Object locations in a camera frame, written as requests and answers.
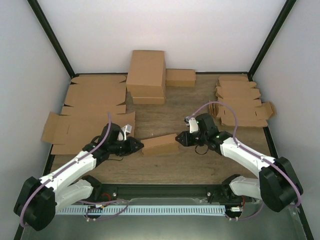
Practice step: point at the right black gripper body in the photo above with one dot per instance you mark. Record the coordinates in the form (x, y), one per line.
(193, 142)

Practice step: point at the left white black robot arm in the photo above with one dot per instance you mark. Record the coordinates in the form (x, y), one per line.
(41, 198)

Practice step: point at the left black frame post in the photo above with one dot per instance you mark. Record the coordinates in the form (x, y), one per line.
(42, 19)

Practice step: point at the large flat cardboard blank back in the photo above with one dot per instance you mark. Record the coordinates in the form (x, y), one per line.
(95, 94)

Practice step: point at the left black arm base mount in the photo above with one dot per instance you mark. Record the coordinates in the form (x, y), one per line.
(99, 192)

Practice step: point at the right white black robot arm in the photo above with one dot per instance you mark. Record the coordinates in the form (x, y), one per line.
(275, 181)

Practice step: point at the small folded cardboard box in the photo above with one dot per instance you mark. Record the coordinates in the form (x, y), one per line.
(180, 77)

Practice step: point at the right black frame post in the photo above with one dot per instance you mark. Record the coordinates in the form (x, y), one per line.
(276, 27)

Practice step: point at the black frame post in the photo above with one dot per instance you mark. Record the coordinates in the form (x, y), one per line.
(276, 27)
(42, 19)

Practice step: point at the small cardboard box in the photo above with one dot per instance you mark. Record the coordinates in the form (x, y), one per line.
(180, 77)
(160, 145)

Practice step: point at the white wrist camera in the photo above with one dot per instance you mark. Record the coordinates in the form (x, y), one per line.
(192, 123)
(123, 132)

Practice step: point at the large folded cardboard box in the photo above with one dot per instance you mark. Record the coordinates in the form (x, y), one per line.
(146, 76)

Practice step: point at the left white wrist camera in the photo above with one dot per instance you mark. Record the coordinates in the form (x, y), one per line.
(123, 132)

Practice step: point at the stack of small cardboard blanks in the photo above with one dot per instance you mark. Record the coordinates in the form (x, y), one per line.
(243, 97)

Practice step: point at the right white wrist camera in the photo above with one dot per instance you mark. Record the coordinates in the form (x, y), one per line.
(192, 123)

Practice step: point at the light blue slotted cable duct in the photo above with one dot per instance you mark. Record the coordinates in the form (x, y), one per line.
(147, 210)

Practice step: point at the black aluminium frame rail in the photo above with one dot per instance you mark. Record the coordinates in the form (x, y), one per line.
(160, 190)

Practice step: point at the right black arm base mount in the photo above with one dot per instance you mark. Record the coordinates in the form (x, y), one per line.
(222, 193)

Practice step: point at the large flat cardboard blank front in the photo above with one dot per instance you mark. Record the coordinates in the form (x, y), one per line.
(68, 134)

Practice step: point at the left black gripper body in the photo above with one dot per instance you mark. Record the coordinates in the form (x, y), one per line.
(122, 150)

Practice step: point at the large flat cardboard blank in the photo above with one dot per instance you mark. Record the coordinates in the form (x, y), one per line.
(68, 134)
(95, 94)

